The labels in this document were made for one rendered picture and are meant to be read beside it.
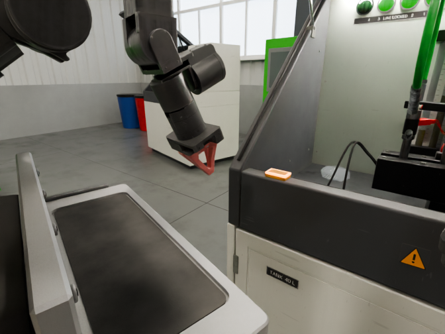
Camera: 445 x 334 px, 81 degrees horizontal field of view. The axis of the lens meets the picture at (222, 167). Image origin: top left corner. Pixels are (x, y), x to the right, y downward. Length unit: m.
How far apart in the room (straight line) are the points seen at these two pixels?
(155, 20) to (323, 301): 0.64
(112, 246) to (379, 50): 0.98
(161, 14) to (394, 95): 0.81
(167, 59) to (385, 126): 0.82
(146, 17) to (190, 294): 0.35
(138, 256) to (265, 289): 0.58
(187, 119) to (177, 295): 0.32
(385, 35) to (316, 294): 0.80
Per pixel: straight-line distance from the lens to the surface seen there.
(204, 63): 0.47
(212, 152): 0.50
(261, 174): 0.62
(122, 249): 0.23
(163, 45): 0.41
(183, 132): 0.46
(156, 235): 0.24
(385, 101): 1.05
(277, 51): 3.70
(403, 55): 1.05
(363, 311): 0.68
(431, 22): 0.59
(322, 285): 0.68
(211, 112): 3.47
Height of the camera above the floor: 1.17
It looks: 19 degrees down
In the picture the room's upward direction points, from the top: straight up
